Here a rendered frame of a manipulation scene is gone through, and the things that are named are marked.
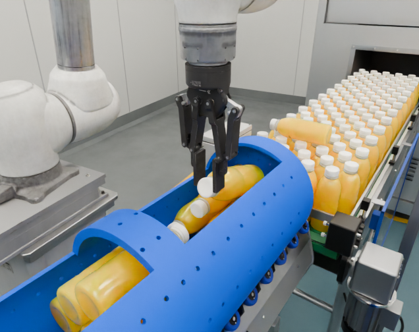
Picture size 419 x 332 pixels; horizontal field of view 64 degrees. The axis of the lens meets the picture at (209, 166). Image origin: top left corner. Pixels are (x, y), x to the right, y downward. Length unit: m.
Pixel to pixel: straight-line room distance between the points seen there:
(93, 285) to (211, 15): 0.41
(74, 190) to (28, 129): 0.19
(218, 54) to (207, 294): 0.35
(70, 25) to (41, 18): 2.71
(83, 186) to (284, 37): 4.60
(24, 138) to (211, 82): 0.54
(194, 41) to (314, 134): 0.69
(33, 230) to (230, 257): 0.54
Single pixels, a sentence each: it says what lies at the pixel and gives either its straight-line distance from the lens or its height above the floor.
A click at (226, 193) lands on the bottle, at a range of 0.66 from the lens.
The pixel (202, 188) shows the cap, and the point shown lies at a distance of 0.65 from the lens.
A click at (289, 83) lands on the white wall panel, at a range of 5.38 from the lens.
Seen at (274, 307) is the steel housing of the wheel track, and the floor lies 0.86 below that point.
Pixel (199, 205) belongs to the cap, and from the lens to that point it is 0.74.
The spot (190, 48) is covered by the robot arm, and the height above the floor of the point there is 1.47.
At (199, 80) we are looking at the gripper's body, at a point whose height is 1.43.
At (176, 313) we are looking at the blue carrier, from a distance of 0.49.
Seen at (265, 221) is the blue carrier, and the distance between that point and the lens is 0.65.
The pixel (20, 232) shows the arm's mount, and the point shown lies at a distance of 0.91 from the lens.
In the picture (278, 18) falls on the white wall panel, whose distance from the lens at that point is 5.33.
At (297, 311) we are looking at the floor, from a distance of 2.05.
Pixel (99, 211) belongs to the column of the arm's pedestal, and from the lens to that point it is 1.02.
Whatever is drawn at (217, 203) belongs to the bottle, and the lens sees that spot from 0.77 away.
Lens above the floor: 1.55
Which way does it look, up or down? 27 degrees down
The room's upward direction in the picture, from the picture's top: straight up
